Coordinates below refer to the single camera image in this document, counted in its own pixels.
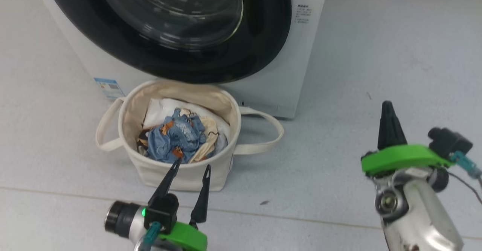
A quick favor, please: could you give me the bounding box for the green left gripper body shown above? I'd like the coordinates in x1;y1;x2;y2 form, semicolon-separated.
151;221;208;251

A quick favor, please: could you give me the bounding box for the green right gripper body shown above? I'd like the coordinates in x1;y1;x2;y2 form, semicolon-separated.
361;145;456;177

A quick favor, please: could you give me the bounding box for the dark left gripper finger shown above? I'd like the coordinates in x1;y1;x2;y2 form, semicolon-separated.
189;164;212;225
148;157;182;206

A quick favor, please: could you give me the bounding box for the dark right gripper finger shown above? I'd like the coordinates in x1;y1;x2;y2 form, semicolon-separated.
378;100;408;151

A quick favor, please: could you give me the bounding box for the blue printed garment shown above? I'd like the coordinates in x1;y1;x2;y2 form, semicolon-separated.
145;108;207;164

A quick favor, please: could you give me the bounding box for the cream garment with orange print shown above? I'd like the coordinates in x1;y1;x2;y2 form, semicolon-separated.
137;108;220;164

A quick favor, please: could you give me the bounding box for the black round glass door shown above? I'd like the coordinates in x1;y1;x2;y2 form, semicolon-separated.
43;0;293;84

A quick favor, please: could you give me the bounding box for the cream canvas laundry basket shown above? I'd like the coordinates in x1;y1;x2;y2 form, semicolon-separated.
95;80;284;192

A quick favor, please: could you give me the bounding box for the white front-load washing machine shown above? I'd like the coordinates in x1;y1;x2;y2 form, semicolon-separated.
30;0;330;119

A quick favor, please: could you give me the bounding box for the white cloth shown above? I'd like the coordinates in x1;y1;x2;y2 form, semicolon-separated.
142;98;231;148

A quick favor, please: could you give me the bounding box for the blue energy label sticker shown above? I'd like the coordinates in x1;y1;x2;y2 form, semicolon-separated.
94;78;125;101

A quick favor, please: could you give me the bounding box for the right cable with teal plug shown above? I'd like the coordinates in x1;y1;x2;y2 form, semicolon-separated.
449;151;482;204

